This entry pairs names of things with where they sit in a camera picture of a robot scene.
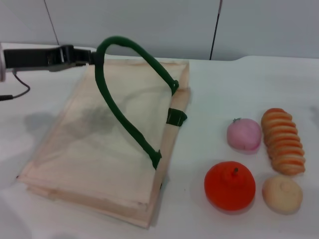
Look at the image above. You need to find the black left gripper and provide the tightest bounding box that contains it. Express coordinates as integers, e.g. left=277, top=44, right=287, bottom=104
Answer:
left=3, top=44, right=98, bottom=73

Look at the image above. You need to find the white handbag with green handles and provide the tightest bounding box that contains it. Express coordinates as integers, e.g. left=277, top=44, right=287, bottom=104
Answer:
left=16, top=36, right=192, bottom=230

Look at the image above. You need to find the orange toy fruit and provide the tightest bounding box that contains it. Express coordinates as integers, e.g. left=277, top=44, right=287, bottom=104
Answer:
left=204, top=161, right=257, bottom=212

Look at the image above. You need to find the pink toy peach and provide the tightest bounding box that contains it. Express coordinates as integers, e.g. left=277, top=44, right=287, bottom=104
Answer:
left=226, top=118, right=262, bottom=150

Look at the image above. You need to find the long spiral bread roll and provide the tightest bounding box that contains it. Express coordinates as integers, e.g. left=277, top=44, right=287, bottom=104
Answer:
left=261, top=108, right=306, bottom=176

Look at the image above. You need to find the round beige bun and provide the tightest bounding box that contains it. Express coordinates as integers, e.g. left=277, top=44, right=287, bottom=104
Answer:
left=262, top=175, right=304, bottom=214

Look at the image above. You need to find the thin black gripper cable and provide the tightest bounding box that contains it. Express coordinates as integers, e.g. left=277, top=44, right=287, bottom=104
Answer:
left=0, top=71, right=31, bottom=102

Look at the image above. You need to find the dark hanging background cable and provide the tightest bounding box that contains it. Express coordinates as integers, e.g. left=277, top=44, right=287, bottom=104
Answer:
left=208, top=0, right=224, bottom=61

